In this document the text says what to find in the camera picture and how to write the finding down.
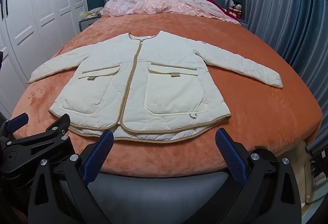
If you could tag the orange plush blanket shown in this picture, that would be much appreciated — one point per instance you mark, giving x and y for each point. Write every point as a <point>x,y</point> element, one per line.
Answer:
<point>256,116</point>

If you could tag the yellowish cloth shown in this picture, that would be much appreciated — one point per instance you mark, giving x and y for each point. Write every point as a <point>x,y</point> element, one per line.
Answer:
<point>89,13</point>

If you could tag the dark nightstand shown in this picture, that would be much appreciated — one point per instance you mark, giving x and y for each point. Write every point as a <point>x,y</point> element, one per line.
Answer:
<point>85,24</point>

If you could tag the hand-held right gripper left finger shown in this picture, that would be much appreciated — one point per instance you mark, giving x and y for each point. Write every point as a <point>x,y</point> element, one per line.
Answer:
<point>98,157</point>

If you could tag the plush doll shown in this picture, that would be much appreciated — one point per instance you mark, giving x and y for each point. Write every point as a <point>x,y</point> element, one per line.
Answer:
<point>238,7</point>
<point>232,7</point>

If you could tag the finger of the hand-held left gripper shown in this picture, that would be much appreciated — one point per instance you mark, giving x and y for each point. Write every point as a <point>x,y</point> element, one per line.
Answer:
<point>55,124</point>
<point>18,120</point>

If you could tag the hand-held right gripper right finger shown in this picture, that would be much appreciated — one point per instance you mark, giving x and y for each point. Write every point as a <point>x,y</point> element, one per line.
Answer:
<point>230,157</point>

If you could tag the cream quilted jacket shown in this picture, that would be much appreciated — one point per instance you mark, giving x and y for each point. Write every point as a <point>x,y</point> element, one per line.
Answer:
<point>164,80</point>

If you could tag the white wardrobe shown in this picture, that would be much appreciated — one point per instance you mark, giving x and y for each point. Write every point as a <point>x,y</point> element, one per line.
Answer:
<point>38,16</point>

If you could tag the dark grey bed frame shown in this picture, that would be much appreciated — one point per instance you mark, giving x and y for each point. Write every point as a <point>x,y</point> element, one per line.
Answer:
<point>164,195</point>

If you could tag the grey-blue curtain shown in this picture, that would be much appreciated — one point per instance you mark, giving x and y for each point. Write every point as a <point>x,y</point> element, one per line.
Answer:
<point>287,8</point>

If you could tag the pink floral quilt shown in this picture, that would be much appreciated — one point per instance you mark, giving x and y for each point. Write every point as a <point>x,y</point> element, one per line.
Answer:
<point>164,3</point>

